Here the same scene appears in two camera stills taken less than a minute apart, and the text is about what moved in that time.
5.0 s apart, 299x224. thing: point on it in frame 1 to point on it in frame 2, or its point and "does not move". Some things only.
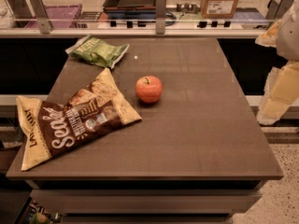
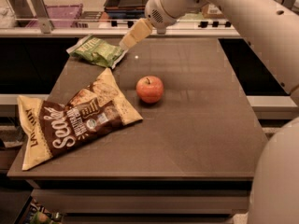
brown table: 197,156 does not move
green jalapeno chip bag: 97,51 does not move
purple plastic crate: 61,16 does not move
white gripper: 289,36 to 159,12
